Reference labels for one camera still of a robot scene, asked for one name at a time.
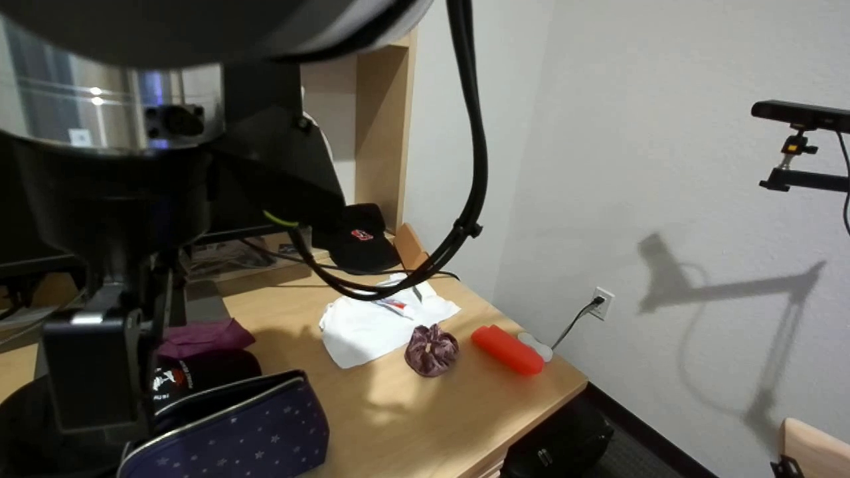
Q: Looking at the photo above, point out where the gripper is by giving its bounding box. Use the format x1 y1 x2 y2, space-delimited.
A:
0 129 214 436

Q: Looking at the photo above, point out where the white tube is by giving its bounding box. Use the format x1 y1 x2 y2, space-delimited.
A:
372 296 414 321

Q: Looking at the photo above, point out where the purple cloth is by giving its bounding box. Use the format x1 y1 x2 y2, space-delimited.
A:
157 317 257 361

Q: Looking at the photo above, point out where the dark maroon cap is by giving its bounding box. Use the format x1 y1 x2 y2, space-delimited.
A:
151 348 264 418

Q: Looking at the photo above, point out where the navy star pouch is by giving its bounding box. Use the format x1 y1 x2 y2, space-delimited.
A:
118 370 331 478

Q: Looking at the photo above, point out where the white cloth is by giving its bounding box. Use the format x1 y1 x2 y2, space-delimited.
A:
319 274 462 370

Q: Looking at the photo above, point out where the black cap with red logo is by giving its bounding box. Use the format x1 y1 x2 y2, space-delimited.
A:
328 202 403 275

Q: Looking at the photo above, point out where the purple scrunchie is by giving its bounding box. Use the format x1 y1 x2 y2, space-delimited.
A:
404 323 460 378

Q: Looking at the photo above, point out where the wooden shelf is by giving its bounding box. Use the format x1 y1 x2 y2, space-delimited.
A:
302 30 420 234

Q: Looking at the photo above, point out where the red case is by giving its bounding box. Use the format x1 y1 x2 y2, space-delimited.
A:
471 325 546 377

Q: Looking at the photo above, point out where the white bone-shaped object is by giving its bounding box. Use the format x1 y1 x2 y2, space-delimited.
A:
517 331 554 363

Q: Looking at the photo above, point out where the black bag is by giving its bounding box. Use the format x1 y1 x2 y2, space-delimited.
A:
500 397 616 478

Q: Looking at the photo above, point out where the wooden chair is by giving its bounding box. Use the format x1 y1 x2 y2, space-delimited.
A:
770 418 850 478

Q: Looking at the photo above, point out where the thin black cable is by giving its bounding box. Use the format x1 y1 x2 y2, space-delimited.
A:
240 238 460 281

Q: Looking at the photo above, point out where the wall socket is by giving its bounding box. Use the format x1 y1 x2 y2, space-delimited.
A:
592 286 616 321

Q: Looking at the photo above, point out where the camera on mount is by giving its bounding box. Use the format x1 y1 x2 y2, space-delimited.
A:
751 100 850 237

